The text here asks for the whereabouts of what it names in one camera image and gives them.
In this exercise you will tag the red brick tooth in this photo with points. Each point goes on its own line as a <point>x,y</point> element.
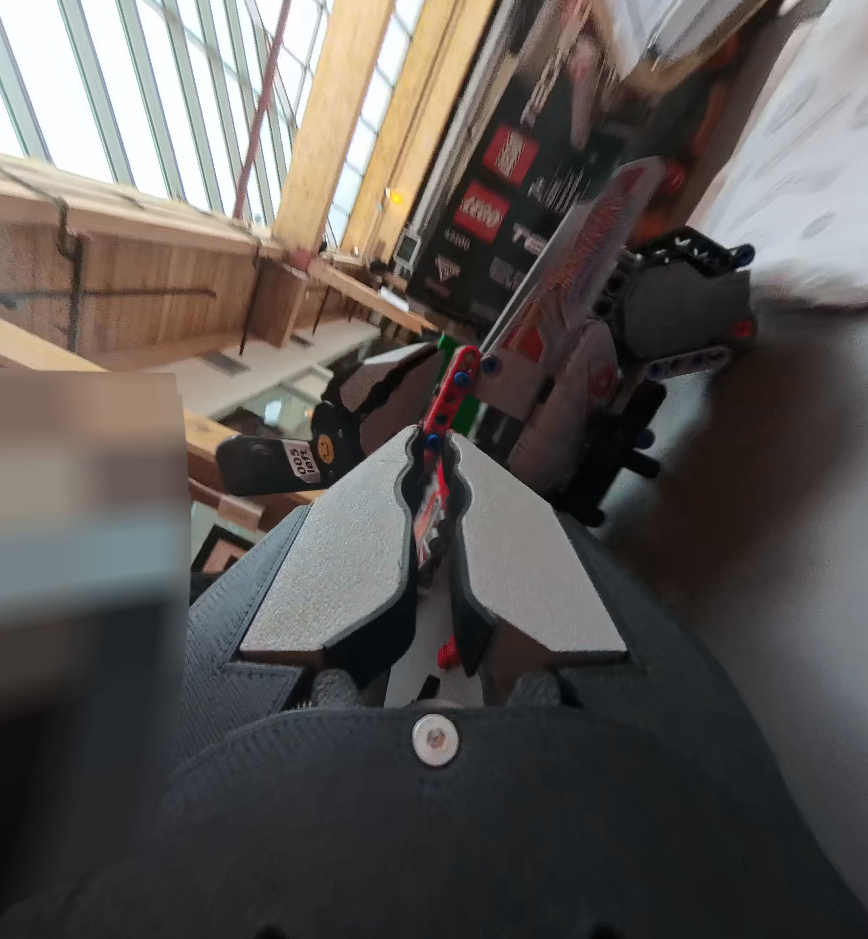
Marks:
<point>446,651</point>

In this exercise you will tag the green plastic bin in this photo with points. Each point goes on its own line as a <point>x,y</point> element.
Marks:
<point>473,412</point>

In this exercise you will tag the grey red brick vehicle model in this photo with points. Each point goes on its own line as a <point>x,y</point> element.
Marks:
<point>669,308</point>

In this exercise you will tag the short red holed brick beam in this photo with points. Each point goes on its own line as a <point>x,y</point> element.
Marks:
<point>454,389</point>

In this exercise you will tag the black cardboard set box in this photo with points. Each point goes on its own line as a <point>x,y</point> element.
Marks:
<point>493,213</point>

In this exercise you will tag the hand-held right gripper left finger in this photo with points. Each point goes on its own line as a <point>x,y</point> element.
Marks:
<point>338,565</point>

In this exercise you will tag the printed white paper bag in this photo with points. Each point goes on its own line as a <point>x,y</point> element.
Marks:
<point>808,183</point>

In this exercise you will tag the small black brick piece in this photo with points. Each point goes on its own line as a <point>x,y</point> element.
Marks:
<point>427,686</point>

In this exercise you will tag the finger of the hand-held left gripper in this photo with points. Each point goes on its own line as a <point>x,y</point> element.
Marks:
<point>401,414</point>
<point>372,378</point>

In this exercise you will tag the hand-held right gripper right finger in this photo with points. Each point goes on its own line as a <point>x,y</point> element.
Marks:
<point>537,565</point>

